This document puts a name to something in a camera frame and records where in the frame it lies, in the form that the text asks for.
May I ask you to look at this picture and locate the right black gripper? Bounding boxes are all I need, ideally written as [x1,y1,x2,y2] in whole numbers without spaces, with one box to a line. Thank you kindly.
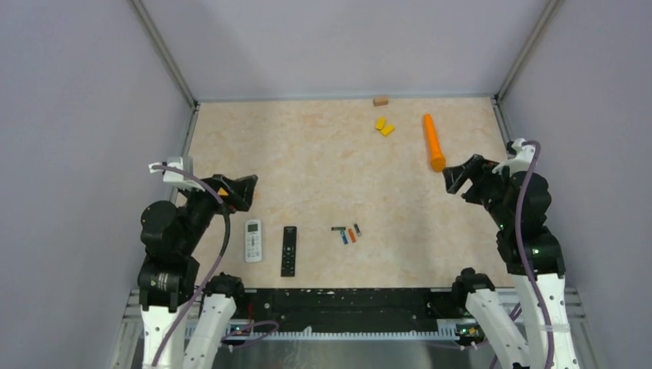
[441,153,517,228]

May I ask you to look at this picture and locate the black remote control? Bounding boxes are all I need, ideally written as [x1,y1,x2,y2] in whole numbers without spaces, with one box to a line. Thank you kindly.
[281,226,298,278]

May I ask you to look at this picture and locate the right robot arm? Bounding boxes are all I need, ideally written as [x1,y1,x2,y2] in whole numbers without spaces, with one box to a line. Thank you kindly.
[443,145,580,368]

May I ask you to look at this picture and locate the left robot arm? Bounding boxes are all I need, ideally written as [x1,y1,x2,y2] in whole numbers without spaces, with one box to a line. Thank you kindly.
[137,165,258,368]

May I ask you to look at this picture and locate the white remote control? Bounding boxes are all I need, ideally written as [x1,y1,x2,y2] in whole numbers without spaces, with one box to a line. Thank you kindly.
[244,219,263,263]

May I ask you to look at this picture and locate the orange toy carrot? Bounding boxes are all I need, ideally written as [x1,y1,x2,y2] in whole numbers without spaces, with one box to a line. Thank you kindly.
[422,114,446,172]

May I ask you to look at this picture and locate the yellow block right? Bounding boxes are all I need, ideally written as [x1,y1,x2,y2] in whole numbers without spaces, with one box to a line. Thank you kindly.
[379,124,394,136]

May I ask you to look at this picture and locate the yellow block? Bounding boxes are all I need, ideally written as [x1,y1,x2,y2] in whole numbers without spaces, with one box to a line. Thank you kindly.
[379,124,394,136]
[374,117,387,131]

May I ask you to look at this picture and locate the yellow block left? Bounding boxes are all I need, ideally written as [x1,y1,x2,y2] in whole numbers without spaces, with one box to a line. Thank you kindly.
[374,117,387,131]

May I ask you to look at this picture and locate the tan wooden block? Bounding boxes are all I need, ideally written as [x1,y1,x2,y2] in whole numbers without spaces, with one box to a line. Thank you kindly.
[373,96,389,107]

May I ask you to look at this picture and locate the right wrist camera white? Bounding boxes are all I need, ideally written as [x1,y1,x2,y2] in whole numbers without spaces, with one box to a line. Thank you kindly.
[492,138,539,176]

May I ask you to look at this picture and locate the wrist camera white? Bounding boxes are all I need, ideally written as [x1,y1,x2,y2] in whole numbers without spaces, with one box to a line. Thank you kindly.
[492,138,539,176]
[148,156,199,190]

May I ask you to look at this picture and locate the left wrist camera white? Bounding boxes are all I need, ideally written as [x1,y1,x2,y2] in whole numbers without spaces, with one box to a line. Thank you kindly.
[148,156,199,190]

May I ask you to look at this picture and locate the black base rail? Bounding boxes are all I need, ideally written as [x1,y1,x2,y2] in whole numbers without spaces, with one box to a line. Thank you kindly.
[235,288,463,334]

